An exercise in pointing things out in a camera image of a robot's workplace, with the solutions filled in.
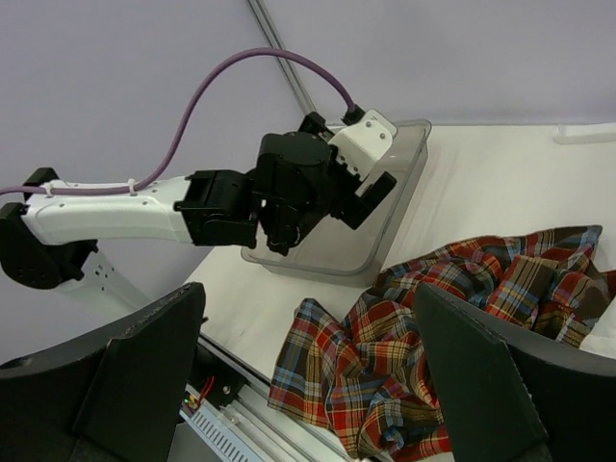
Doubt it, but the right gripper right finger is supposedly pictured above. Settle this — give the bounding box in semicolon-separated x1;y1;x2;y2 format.
414;283;615;461

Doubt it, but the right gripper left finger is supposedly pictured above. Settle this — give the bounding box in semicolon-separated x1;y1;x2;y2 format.
1;283;206;461

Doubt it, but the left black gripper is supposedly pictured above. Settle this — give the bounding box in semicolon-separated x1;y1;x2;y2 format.
331;172;397;230

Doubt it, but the red plaid shirt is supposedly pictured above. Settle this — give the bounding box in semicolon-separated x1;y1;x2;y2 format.
268;225;615;461

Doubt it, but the white shirt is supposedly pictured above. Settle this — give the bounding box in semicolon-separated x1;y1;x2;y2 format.
579;314;616;360

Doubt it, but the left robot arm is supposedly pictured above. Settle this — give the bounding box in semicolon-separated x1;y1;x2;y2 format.
1;120;396;319

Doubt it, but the grey translucent plastic bin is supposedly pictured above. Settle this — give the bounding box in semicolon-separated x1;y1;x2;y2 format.
241;119;432;287

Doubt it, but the white clothes rack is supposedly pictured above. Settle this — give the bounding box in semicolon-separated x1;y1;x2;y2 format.
552;122;616;145

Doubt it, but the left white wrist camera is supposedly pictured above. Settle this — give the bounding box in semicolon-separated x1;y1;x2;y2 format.
328;109;398;182

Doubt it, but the white slotted cable duct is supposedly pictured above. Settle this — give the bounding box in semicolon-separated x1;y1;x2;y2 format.
179;403;271;462

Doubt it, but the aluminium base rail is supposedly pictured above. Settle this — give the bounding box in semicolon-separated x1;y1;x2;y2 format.
198;335;350;461

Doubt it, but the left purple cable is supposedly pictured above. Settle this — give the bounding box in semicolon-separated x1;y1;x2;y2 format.
0;46;365;198

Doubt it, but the left aluminium frame post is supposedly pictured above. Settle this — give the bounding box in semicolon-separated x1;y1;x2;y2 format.
247;0;319;116

